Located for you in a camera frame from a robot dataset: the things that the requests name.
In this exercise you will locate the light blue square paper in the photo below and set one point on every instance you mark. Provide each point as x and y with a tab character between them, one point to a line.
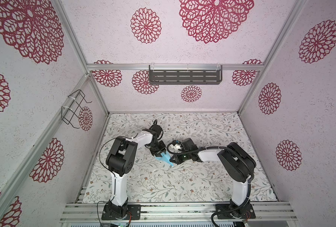
164	157

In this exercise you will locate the dark grey slotted wall shelf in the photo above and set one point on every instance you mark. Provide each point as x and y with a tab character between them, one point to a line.
184	77

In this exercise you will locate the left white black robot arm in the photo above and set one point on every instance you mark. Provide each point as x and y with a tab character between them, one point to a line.
120	162

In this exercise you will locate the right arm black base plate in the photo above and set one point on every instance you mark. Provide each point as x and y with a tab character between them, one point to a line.
246	212

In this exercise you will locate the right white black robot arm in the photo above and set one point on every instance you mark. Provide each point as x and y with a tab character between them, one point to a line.
238	163

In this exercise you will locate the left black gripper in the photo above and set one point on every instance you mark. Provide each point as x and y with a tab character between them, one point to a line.
163	150

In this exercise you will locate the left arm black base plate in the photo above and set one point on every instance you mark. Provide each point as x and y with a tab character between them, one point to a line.
126	212

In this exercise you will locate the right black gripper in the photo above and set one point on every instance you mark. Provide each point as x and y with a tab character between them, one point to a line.
176	161

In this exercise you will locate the black wire wall rack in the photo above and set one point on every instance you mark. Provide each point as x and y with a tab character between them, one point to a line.
77	114

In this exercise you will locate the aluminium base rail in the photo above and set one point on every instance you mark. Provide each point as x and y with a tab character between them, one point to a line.
176	212

